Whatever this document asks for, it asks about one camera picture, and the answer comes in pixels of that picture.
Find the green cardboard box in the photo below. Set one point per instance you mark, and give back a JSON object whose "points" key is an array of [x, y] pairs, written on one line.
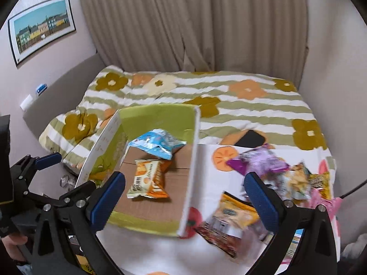
{"points": [[156, 199]]}

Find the orange white snack bag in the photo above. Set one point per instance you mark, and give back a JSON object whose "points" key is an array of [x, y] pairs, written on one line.
{"points": [[149, 179]]}

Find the grey headboard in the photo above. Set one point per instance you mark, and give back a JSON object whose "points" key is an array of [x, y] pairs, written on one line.
{"points": [[63, 95]]}

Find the pink snack bag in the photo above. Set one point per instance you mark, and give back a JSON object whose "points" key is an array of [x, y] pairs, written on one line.
{"points": [[332, 207]]}

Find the purple snack bag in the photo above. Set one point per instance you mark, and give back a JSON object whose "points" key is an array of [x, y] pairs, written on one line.
{"points": [[260, 160]]}

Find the framed city picture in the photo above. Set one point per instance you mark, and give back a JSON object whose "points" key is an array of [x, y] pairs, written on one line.
{"points": [[37, 26]]}

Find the yellow brown chips bag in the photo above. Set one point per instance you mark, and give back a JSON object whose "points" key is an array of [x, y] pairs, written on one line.
{"points": [[226, 226]]}

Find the black phone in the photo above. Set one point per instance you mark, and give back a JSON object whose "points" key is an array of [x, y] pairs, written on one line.
{"points": [[251, 139]]}

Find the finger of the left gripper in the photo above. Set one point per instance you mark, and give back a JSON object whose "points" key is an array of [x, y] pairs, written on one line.
{"points": [[25, 169]]}

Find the beige curtain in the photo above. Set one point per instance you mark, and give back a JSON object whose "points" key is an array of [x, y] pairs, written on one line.
{"points": [[254, 36]]}

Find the yellow small snack bag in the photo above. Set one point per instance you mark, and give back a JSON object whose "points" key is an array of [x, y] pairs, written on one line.
{"points": [[321, 182]]}

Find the beige patterned snack bag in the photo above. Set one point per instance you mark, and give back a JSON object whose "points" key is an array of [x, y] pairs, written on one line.
{"points": [[292, 184]]}

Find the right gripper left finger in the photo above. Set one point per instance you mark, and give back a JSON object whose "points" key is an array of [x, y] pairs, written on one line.
{"points": [[86, 213]]}

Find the blue white wall device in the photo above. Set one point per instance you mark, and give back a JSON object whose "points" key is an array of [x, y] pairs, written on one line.
{"points": [[40, 89]]}

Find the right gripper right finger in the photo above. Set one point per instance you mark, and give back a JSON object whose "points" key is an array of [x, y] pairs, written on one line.
{"points": [[316, 251]]}

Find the floral striped quilt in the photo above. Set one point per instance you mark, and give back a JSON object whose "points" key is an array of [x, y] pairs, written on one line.
{"points": [[229, 103]]}

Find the blue snack bag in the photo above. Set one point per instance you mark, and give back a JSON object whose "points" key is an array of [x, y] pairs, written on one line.
{"points": [[159, 143]]}

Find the person's left hand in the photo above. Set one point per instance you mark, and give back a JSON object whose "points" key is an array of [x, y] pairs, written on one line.
{"points": [[11, 243]]}

